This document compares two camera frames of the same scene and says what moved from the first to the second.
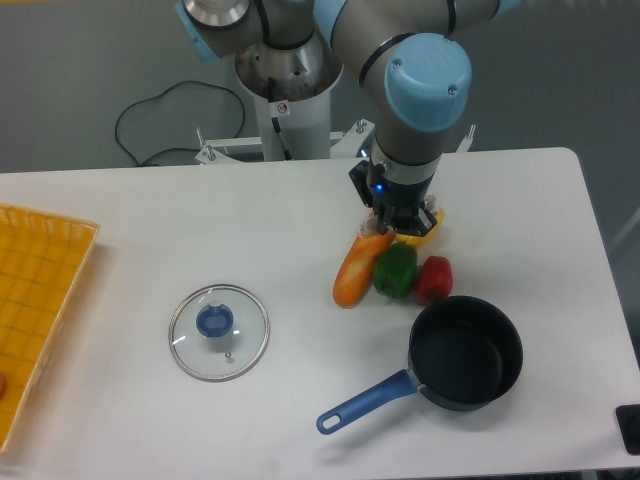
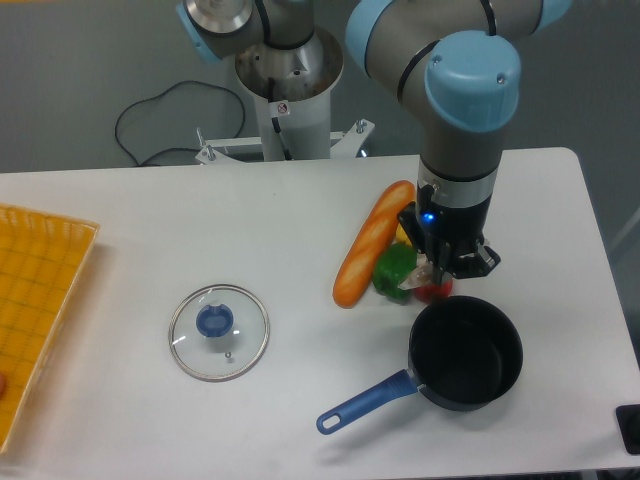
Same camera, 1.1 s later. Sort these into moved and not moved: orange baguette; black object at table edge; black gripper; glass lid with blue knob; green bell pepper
Moved: black gripper
Not moved: glass lid with blue knob; orange baguette; green bell pepper; black object at table edge
